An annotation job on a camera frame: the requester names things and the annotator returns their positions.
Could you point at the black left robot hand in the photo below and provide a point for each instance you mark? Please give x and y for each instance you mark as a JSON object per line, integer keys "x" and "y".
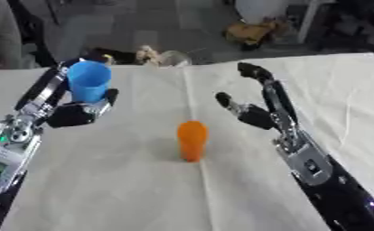
{"x": 71, "y": 114}

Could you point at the person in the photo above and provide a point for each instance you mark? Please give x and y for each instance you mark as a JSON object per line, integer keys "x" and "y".
{"x": 3, "y": 33}

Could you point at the blue plastic cup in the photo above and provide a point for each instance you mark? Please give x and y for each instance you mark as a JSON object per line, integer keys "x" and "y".
{"x": 89, "y": 81}

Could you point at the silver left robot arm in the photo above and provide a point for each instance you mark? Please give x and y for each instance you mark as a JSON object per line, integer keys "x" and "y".
{"x": 5, "y": 159}

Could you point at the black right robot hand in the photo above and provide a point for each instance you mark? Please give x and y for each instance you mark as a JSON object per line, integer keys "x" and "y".
{"x": 258, "y": 115}

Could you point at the orange plastic cup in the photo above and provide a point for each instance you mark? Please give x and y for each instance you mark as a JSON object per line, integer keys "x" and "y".
{"x": 192, "y": 140}

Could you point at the tan soft toy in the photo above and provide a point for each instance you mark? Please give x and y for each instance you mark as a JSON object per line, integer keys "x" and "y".
{"x": 147, "y": 54}

